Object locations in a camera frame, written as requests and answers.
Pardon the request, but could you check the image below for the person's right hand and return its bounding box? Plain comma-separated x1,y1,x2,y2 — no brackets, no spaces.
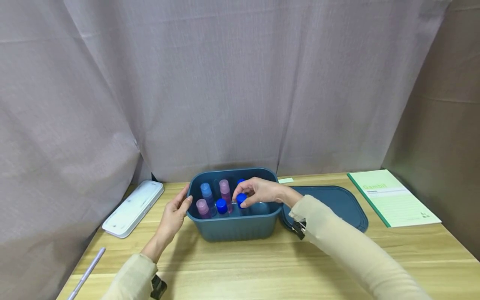
232,177,290,208

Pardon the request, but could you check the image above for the person's left hand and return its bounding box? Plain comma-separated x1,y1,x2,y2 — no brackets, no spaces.
155,184,194,247

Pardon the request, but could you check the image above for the blue plastic storage box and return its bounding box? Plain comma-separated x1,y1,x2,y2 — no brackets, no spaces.
186,167,284,243

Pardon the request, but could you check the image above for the person's left forearm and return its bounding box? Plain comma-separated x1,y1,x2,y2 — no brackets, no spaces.
101,236,168,300

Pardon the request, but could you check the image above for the person's right forearm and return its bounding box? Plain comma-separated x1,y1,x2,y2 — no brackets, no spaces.
279,187,433,300

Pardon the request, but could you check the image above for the pink capped bottle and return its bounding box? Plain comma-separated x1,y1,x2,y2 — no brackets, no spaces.
195,199,212,220
219,179,233,213

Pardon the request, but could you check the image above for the light blue capped bottle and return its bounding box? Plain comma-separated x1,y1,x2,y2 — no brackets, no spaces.
200,182,218,218

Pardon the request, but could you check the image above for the white oblong plastic case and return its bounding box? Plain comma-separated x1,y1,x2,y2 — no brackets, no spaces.
102,180,165,239

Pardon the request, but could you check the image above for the black wrist band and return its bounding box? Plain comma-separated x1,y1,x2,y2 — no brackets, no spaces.
150,275,168,300
292,220,308,240

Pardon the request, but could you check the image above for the blue plastic box lid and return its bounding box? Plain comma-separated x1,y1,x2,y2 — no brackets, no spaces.
279,186,369,233

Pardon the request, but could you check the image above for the silver pen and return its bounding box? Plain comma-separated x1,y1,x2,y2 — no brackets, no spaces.
67,247,107,300

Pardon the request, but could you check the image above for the green notebook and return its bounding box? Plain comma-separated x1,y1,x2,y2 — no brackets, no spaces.
347,169,443,228

